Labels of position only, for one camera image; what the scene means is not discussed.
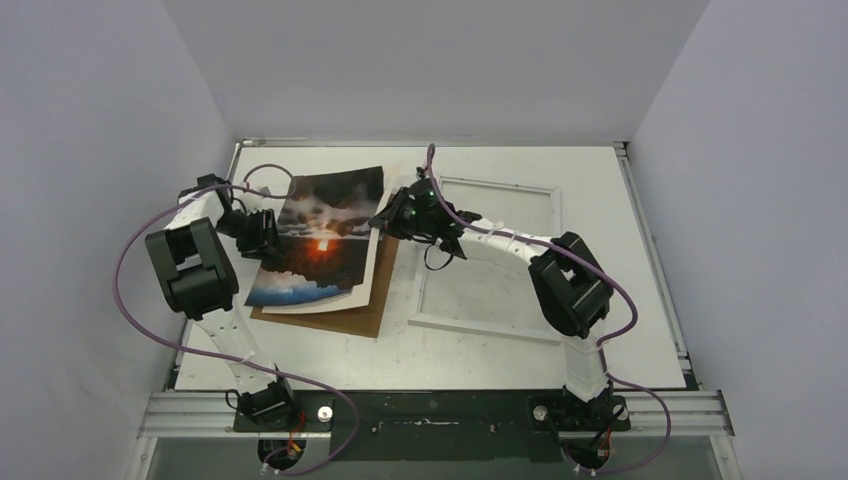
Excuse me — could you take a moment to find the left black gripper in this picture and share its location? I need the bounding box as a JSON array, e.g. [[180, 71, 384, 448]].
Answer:
[[216, 209, 286, 263]]

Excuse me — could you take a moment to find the sunset landscape photo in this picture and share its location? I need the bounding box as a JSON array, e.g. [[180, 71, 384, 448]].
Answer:
[[245, 165, 387, 309]]

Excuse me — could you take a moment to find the white picture frame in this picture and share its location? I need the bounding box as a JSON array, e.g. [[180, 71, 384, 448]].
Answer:
[[408, 176, 564, 345]]

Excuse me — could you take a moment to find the brown backing board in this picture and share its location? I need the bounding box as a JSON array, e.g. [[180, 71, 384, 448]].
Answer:
[[249, 238, 399, 339]]

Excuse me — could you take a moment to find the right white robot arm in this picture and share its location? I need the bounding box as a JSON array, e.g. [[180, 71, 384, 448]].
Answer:
[[368, 175, 613, 429]]

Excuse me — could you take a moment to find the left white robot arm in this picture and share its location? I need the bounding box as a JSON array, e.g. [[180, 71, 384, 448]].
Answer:
[[145, 174, 299, 431]]

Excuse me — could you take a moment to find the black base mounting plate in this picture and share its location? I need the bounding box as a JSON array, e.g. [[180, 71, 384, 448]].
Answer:
[[225, 389, 631, 471]]

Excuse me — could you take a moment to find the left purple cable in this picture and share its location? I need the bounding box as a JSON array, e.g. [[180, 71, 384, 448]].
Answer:
[[112, 163, 362, 478]]

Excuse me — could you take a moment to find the aluminium front rail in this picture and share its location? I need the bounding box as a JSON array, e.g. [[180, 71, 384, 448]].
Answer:
[[139, 391, 735, 438]]

